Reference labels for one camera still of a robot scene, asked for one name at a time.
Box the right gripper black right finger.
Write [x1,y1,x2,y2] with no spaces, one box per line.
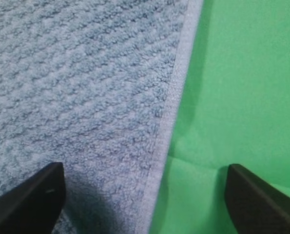
[225,164,290,234]

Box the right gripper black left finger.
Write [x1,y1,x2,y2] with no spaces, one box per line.
[0,162,66,234]

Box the blue waffle-weave towel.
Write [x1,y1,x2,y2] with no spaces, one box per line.
[0,0,203,234]

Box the green table cover cloth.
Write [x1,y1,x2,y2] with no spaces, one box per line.
[150,0,290,234]

